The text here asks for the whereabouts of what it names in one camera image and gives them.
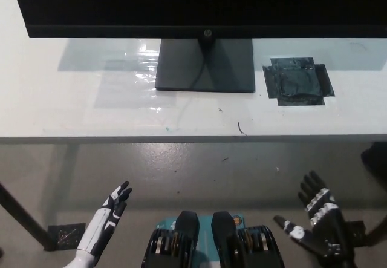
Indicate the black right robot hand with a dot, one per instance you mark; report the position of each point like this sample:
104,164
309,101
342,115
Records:
329,228

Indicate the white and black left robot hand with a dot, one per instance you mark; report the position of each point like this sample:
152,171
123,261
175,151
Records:
99,228

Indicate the black tape patch on desk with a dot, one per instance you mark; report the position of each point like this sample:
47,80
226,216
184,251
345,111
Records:
296,80

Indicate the black desk leg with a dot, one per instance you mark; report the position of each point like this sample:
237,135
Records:
378,227
27,218

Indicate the black HP monitor with stand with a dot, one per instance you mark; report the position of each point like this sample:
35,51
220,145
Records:
196,1

